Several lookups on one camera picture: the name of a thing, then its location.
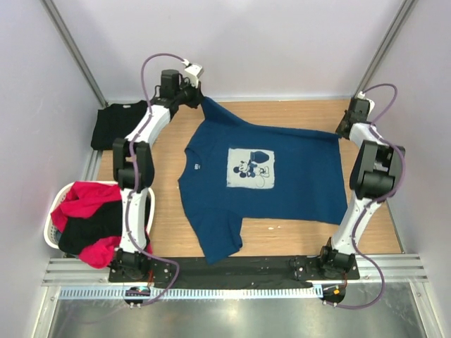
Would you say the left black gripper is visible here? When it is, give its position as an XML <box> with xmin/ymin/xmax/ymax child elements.
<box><xmin>174</xmin><ymin>77</ymin><xmax>205</xmax><ymax>109</ymax></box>

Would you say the blue printed t-shirt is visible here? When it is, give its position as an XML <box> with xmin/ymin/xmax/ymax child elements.
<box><xmin>178</xmin><ymin>98</ymin><xmax>347</xmax><ymax>264</ymax></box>

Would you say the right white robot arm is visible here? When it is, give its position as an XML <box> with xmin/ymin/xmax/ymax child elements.
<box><xmin>317</xmin><ymin>94</ymin><xmax>405</xmax><ymax>279</ymax></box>

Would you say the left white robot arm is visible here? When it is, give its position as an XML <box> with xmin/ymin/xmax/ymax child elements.
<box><xmin>109</xmin><ymin>64</ymin><xmax>204</xmax><ymax>282</ymax></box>

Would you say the folded black t-shirt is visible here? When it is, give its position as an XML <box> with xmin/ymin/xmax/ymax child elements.
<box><xmin>91</xmin><ymin>101</ymin><xmax>147</xmax><ymax>151</ymax></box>

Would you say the red t-shirt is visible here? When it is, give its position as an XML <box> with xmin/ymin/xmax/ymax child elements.
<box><xmin>51</xmin><ymin>180</ymin><xmax>154</xmax><ymax>269</ymax></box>

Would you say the black t-shirt in basket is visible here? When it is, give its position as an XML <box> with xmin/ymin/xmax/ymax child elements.
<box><xmin>51</xmin><ymin>201</ymin><xmax>123</xmax><ymax>255</ymax></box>

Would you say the white laundry basket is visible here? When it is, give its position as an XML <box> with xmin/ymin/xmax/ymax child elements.
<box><xmin>44</xmin><ymin>182</ymin><xmax>155</xmax><ymax>249</ymax></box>

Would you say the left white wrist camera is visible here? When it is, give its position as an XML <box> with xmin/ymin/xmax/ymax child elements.
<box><xmin>182</xmin><ymin>59</ymin><xmax>204</xmax><ymax>88</ymax></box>

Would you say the right aluminium frame post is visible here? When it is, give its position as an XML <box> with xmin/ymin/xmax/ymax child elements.
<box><xmin>354</xmin><ymin>0</ymin><xmax>419</xmax><ymax>96</ymax></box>

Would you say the aluminium frame post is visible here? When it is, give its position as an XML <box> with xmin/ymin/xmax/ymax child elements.
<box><xmin>41</xmin><ymin>0</ymin><xmax>108</xmax><ymax>107</ymax></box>
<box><xmin>354</xmin><ymin>0</ymin><xmax>419</xmax><ymax>96</ymax></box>

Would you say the left aluminium frame post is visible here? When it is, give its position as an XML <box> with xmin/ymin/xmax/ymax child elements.
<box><xmin>41</xmin><ymin>0</ymin><xmax>108</xmax><ymax>107</ymax></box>

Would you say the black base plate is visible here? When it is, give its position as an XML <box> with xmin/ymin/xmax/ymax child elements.
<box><xmin>108</xmin><ymin>256</ymin><xmax>360</xmax><ymax>290</ymax></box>

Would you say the slotted cable duct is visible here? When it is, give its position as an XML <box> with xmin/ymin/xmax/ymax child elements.
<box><xmin>59</xmin><ymin>284</ymin><xmax>323</xmax><ymax>301</ymax></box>

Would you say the aluminium rail profile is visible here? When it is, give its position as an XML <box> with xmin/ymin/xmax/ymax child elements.
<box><xmin>42</xmin><ymin>256</ymin><xmax>113</xmax><ymax>286</ymax></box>

